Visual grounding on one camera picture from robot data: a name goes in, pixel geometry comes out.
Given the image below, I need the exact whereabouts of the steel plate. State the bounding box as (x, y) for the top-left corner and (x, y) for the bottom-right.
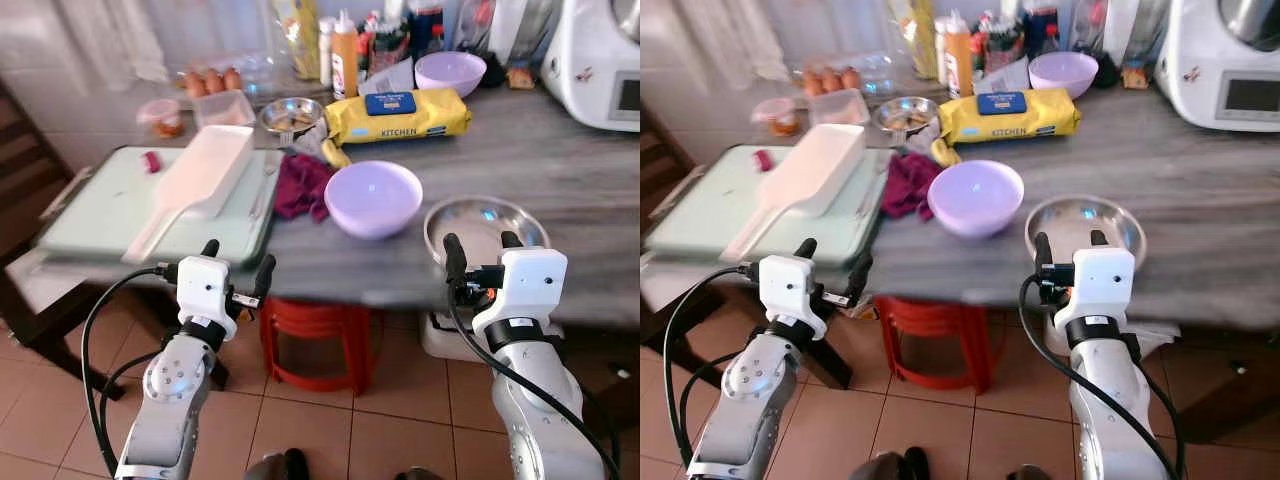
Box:
(1025, 195), (1147, 269)
(423, 196), (551, 267)

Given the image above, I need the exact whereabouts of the red plastic stool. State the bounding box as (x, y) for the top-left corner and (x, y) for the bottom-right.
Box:
(875, 295), (997, 395)
(260, 297), (383, 395)

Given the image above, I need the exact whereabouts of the white plastic scoop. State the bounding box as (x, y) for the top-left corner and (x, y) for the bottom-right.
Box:
(720, 123), (867, 264)
(122, 125), (256, 266)

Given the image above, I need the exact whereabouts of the large lavender plastic bowl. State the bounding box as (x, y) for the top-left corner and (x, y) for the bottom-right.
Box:
(324, 160), (424, 240)
(927, 160), (1025, 239)

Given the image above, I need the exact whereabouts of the maroon cloth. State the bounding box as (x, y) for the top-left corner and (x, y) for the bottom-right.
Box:
(880, 152), (942, 221)
(273, 153), (337, 223)

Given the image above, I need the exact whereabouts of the pale green tray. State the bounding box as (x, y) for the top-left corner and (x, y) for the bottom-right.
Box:
(645, 145), (891, 267)
(38, 146), (284, 267)

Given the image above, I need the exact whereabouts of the small pink lidded container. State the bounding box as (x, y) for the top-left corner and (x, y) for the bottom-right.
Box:
(752, 97), (801, 138)
(137, 98), (186, 139)

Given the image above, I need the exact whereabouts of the yellow kitchen wipes pack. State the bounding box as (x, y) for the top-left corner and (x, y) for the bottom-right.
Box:
(320, 88), (473, 169)
(930, 88), (1083, 167)

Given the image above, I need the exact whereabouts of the clear plastic container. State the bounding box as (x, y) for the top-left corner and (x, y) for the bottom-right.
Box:
(810, 88), (871, 127)
(193, 90), (257, 129)

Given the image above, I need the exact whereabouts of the small steel bowl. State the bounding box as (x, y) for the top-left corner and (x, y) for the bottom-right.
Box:
(872, 96), (941, 135)
(258, 97), (327, 137)

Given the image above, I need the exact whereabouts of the dark wooden chair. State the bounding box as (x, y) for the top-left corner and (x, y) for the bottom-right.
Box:
(0, 82), (126, 401)
(640, 112), (693, 219)

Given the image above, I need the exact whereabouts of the small lavender plastic bowl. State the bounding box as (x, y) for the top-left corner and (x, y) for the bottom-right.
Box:
(1028, 52), (1099, 98)
(414, 52), (488, 98)

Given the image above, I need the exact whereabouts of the robot's black left foot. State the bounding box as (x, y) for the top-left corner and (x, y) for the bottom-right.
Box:
(850, 448), (931, 480)
(245, 450), (311, 480)

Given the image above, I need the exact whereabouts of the white paper packet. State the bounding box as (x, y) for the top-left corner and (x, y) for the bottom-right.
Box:
(975, 57), (1031, 96)
(360, 58), (416, 98)

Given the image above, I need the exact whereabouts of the white kitchen appliance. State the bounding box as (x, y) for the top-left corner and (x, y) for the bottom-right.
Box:
(1155, 0), (1280, 132)
(540, 0), (641, 133)

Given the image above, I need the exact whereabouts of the orange sauce bottle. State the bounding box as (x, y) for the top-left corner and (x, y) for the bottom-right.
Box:
(331, 12), (359, 99)
(944, 12), (973, 98)

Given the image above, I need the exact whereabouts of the yellow pasta bag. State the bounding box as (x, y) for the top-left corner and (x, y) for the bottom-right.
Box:
(890, 0), (939, 79)
(275, 0), (321, 81)

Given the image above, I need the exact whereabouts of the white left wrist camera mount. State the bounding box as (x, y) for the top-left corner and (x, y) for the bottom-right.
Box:
(177, 256), (237, 329)
(758, 255), (827, 328)

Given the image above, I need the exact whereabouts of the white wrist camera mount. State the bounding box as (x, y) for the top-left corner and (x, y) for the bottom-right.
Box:
(472, 247), (568, 336)
(1055, 246), (1136, 336)
(758, 255), (827, 328)
(177, 256), (237, 329)

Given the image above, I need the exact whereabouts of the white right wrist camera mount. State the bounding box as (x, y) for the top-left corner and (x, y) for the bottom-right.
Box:
(1055, 246), (1136, 336)
(472, 247), (568, 336)

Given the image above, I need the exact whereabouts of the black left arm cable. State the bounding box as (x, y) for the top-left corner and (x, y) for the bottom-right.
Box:
(665, 264), (761, 471)
(82, 264), (181, 476)

